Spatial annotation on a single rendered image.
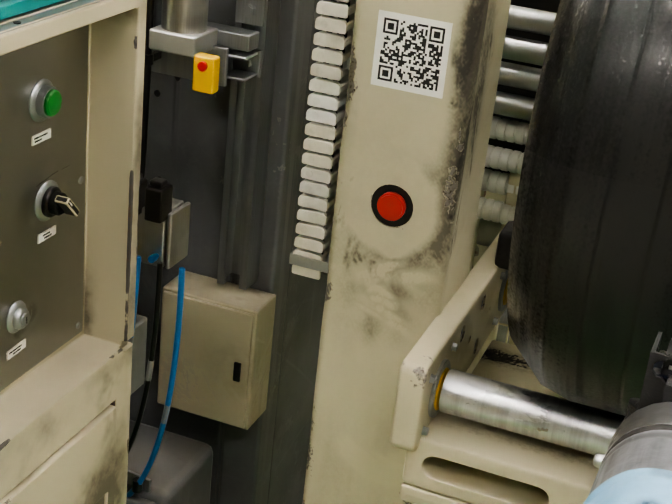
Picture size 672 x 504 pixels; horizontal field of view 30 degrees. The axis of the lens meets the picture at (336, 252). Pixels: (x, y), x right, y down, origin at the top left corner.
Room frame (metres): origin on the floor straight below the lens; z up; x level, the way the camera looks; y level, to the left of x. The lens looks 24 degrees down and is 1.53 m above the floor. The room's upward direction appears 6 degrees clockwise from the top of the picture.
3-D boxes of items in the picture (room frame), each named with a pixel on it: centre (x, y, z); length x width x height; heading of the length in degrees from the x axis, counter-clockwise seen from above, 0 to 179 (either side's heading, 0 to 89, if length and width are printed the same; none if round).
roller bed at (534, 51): (1.63, -0.23, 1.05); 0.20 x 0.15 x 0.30; 71
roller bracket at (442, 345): (1.25, -0.15, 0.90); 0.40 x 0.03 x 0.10; 161
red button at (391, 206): (1.20, -0.05, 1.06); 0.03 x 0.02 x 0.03; 71
